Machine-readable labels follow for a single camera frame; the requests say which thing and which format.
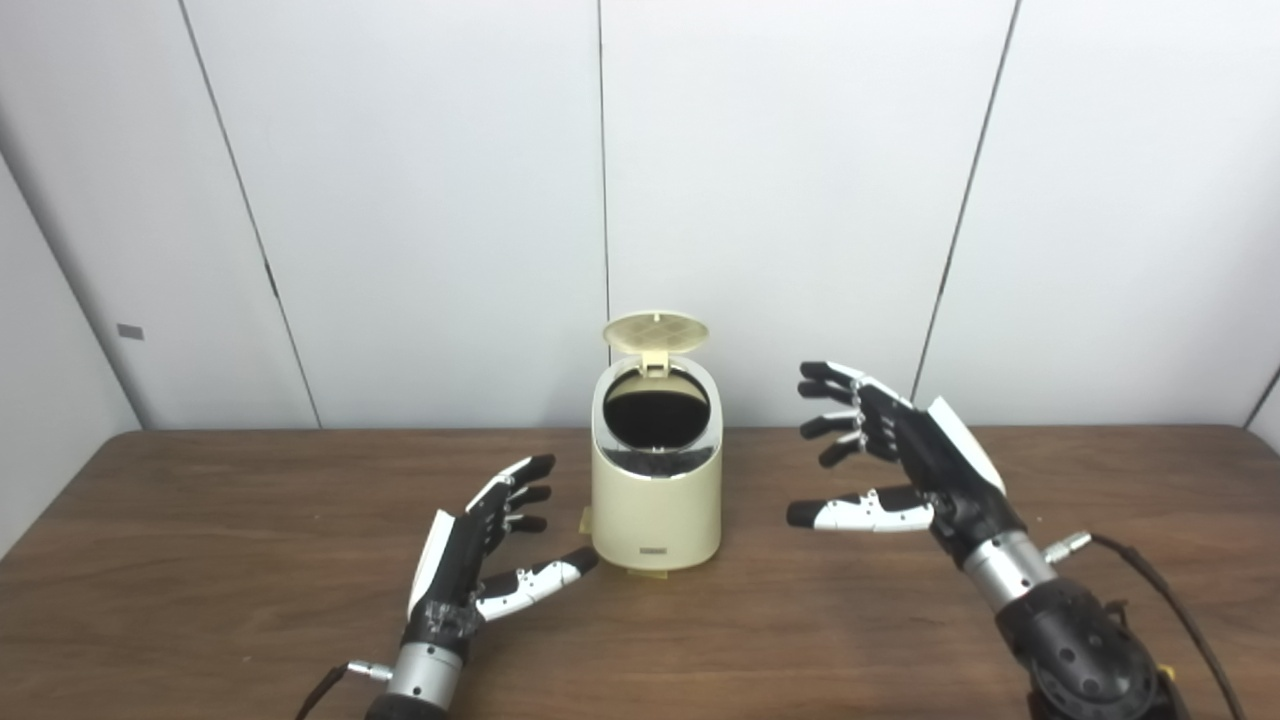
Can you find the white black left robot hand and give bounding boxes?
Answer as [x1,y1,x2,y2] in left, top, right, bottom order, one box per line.
[403,454,600,653]

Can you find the cream-colored trash bin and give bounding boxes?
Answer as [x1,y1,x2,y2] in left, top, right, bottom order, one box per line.
[590,355,724,573]

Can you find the round cream bin lid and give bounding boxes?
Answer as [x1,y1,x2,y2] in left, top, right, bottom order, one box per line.
[602,311,711,379]

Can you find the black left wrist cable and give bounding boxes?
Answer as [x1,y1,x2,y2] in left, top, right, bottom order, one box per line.
[295,659,397,720]

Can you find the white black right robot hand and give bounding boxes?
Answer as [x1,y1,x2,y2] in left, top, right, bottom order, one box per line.
[786,361,1029,568]

